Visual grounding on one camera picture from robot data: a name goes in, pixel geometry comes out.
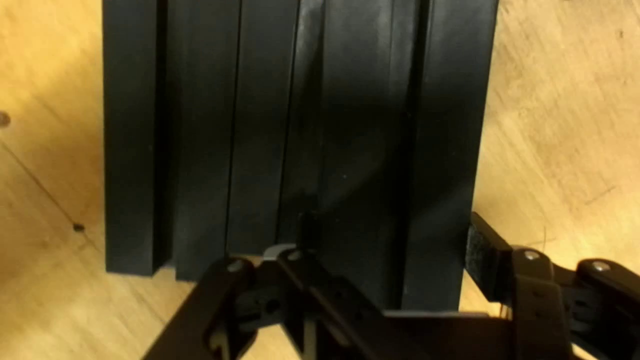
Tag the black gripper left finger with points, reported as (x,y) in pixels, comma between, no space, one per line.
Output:
(213,312)

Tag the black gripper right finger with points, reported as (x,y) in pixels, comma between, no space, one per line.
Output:
(572,312)

